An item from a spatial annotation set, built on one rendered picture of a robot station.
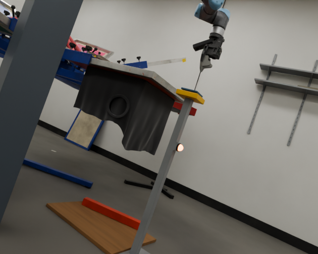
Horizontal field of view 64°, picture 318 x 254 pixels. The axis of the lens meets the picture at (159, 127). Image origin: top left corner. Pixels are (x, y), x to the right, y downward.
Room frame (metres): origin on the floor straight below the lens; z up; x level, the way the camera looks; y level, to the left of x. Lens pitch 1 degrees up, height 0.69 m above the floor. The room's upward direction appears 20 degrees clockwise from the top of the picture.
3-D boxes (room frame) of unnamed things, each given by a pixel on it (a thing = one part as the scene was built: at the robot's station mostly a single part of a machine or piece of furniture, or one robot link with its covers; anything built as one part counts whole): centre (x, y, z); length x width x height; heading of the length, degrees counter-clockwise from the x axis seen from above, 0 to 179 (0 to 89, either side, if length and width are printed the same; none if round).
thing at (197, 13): (1.38, -0.03, 1.40); 0.11 x 0.11 x 0.08; 9
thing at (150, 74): (1.80, 0.33, 0.97); 0.79 x 0.58 x 0.04; 61
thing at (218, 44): (1.41, -0.13, 1.24); 0.09 x 0.08 x 0.12; 61
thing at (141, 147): (1.66, 0.07, 0.74); 0.45 x 0.03 x 0.43; 151
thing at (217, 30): (1.41, -0.13, 1.32); 0.08 x 0.08 x 0.05
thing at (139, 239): (1.42, -0.11, 0.48); 0.22 x 0.22 x 0.96; 61
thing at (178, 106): (3.04, 0.03, 1.06); 0.61 x 0.46 x 0.12; 121
